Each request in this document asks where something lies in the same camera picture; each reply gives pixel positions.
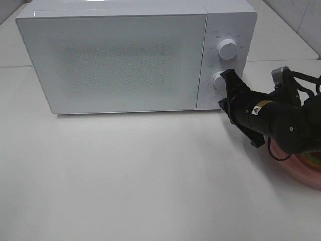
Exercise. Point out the round white door button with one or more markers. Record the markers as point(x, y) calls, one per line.
point(214, 101)

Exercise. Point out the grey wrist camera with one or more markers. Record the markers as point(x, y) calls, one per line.
point(277, 76)

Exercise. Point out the burger with lettuce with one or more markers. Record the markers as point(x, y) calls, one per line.
point(310, 159)

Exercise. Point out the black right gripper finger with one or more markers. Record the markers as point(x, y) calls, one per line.
point(229, 106)
point(234, 84)

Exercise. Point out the pink plate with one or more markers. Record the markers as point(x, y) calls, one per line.
point(299, 171)

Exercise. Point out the white microwave oven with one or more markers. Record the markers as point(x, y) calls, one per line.
point(235, 19)

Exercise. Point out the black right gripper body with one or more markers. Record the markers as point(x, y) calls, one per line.
point(240, 106)

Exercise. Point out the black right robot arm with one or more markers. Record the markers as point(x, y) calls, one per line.
point(290, 114)

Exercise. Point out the white microwave door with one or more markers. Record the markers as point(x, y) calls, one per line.
point(116, 64)

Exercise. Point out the white upper power knob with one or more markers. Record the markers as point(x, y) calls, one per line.
point(227, 48)

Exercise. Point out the white lower timer knob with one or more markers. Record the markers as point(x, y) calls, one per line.
point(218, 81)

